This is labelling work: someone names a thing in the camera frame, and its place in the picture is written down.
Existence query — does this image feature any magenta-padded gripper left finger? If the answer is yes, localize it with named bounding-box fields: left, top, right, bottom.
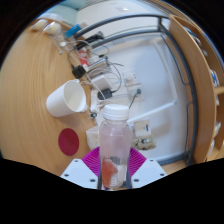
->
left=60, top=146, right=101, bottom=190

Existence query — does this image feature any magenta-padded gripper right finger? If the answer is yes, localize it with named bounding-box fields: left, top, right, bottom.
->
left=127, top=147, right=168, bottom=190

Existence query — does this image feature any clear bottle with white cap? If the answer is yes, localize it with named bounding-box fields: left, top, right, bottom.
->
left=98, top=104, right=134, bottom=191

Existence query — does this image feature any brown tree figure toy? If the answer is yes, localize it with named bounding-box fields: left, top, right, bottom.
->
left=132, top=134, right=157, bottom=151

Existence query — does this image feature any flat round red coaster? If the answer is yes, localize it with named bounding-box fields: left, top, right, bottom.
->
left=58, top=127, right=80, bottom=157

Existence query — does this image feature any white cup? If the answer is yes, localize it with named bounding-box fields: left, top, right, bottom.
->
left=45, top=79, right=89, bottom=118

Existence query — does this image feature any black charger block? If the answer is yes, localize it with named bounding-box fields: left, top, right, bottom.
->
left=72, top=64, right=87, bottom=80

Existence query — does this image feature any clear glass cup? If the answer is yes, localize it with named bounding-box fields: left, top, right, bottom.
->
left=87, top=56, right=110, bottom=72

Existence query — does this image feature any black cylindrical device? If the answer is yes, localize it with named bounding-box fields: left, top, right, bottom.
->
left=75, top=33, right=105, bottom=51

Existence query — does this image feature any small blue bottle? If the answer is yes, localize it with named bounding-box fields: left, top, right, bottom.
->
left=63, top=22, right=83, bottom=39

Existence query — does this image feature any white seashell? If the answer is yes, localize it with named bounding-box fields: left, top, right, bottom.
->
left=43, top=22, right=63, bottom=36
left=30, top=18, right=49, bottom=32

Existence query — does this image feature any grey metal desk frame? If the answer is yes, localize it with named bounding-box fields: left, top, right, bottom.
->
left=74, top=13, right=201, bottom=166

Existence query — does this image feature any white wall socket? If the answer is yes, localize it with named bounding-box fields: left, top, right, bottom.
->
left=121, top=69, right=139, bottom=87

